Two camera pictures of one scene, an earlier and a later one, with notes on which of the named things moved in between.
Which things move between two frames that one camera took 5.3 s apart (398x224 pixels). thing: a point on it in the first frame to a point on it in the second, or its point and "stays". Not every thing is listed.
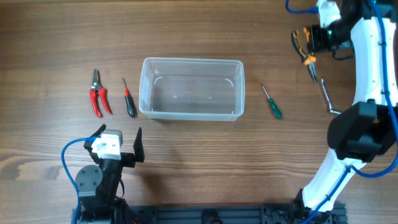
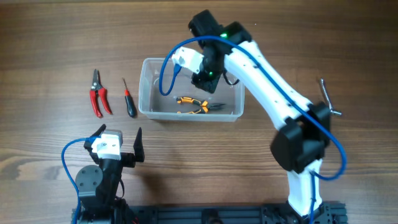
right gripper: (318, 45) to (210, 84)
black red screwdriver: (130, 107) stays
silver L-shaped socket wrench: (331, 110) stays
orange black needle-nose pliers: (308, 59) to (205, 105)
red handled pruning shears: (96, 87) stays
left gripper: (129, 158) stays
